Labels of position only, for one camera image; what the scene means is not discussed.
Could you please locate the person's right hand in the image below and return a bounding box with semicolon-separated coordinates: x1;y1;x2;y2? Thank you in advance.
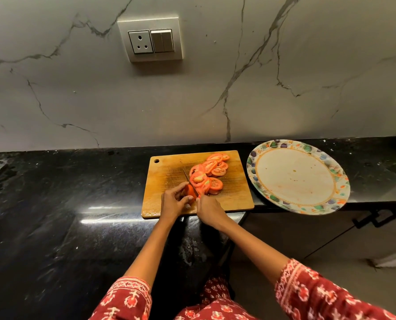
196;195;229;230

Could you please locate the person's left hand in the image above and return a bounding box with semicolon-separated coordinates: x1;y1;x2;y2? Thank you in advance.
159;181;194;224

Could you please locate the pile of tomato slices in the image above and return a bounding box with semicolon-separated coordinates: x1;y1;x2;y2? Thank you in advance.
189;152;230;196

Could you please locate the red handled knife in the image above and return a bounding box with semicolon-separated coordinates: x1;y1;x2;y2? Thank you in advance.
182;168;201;199

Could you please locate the floral rimmed plate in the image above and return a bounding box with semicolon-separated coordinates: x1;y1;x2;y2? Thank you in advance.
246;139;351;216

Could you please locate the person's right forearm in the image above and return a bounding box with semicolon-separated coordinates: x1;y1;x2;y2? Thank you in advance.
218;223;290;285

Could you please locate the person's left forearm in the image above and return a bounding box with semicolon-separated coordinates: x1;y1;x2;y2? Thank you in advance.
123;218;182;287

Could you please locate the wooden cutting board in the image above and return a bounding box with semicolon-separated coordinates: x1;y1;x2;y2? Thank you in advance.
141;150;255;220

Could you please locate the red patterned tunic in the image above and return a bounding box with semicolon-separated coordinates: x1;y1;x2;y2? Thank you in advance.
174;276;257;320

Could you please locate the brown lower cabinet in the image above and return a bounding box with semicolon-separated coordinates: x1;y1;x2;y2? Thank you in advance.
238;203;396;264

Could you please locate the red patterned left sleeve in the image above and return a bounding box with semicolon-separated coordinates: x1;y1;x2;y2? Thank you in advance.
88;276;153;320

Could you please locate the red patterned sleeve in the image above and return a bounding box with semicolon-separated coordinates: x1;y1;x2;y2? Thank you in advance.
274;259;396;320
88;276;153;320

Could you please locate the red patterned right sleeve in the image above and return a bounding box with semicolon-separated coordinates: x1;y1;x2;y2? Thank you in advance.
274;259;396;320

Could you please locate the black cabinet handle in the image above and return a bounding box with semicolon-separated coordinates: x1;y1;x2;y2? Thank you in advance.
372;208;396;228
352;213;380;229

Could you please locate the wall socket and switch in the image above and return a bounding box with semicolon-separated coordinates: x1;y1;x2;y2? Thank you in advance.
117;16;184;63

